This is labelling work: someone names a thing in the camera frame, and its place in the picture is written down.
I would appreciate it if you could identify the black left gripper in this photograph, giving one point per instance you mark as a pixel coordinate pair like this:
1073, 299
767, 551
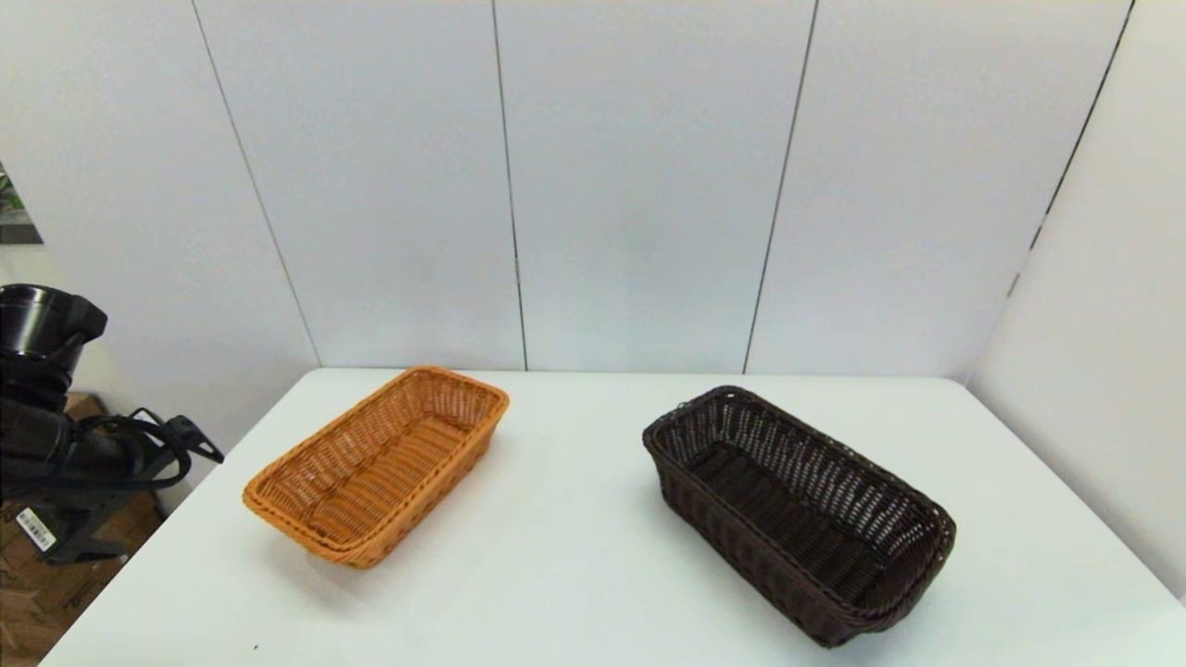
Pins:
56, 445

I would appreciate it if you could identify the orange wicker basket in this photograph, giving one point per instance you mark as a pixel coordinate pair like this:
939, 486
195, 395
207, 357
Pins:
371, 482

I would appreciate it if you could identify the dark brown wicker basket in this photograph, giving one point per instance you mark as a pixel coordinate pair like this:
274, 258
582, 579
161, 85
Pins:
797, 519

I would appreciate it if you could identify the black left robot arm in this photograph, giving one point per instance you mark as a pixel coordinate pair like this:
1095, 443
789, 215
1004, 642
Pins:
37, 324

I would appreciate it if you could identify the dark framed plant picture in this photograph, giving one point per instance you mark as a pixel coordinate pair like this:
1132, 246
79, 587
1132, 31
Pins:
14, 218

